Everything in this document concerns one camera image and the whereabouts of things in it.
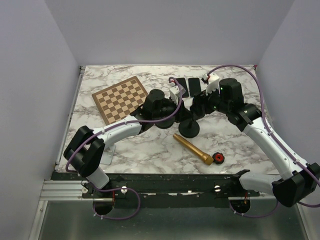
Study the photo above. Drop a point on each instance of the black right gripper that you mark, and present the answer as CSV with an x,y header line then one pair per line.
x,y
200,99

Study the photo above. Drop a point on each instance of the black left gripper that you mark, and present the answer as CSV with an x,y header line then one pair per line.
x,y
183,114

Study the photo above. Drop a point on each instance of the teal phone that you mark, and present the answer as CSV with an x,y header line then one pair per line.
x,y
194,86

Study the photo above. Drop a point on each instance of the black phone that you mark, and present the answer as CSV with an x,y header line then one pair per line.
x,y
182,82

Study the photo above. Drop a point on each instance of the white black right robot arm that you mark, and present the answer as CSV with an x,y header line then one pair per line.
x,y
296,179

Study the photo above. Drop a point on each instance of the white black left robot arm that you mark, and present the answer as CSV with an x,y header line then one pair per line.
x,y
86,149

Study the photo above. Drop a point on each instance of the black phone stand ribbed base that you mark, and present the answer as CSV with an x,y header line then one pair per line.
x,y
188,127

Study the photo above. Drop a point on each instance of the black small phone stand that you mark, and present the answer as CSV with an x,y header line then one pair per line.
x,y
165,124

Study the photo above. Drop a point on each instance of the gold metal cylinder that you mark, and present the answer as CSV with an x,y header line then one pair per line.
x,y
206,158

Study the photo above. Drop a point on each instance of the black red knob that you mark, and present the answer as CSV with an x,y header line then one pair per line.
x,y
218,158

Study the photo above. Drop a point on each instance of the wooden chessboard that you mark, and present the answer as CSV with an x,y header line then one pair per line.
x,y
116,102

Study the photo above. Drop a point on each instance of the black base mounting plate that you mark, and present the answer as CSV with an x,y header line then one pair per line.
x,y
162,190

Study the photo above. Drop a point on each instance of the silver metal plate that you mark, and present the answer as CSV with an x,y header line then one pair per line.
x,y
107,155

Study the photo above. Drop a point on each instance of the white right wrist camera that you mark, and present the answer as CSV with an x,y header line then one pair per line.
x,y
212,81

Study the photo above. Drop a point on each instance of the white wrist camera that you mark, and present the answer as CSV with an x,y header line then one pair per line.
x,y
212,81
175,92

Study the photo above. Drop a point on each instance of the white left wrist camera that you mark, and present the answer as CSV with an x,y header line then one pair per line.
x,y
175,92

